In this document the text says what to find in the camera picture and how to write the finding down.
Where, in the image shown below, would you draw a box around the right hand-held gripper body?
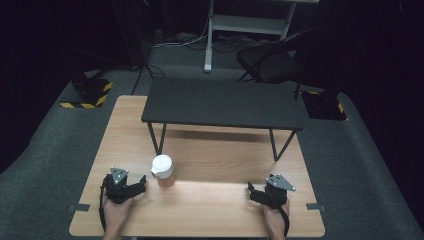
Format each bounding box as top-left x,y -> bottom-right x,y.
255,173 -> 297,211

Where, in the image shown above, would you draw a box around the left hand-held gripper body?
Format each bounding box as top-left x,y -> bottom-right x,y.
101,166 -> 138,205

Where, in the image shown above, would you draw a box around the person's left hand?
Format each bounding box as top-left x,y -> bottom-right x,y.
101,190 -> 134,232

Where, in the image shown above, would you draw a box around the person's right hand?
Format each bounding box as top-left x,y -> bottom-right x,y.
260,199 -> 291,235

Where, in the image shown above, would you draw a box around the black raised shelf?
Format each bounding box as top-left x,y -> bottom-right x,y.
140,77 -> 310,162

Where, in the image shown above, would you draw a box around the yellow-black striped base block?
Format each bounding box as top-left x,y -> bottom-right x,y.
59,78 -> 114,110
299,89 -> 349,121

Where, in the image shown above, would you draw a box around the black chair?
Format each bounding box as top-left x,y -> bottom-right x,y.
236,26 -> 323,85

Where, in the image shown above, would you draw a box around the black tripod stand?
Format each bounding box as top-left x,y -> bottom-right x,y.
109,0 -> 166,96

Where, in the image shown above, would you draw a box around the black wrist strap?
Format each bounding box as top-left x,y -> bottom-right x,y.
98,185 -> 108,232
279,206 -> 291,238

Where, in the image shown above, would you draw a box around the bundle of floor cables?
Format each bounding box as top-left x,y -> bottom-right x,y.
152,29 -> 209,52

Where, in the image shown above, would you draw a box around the white metal desk frame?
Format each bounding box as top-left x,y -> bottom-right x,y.
203,0 -> 320,74

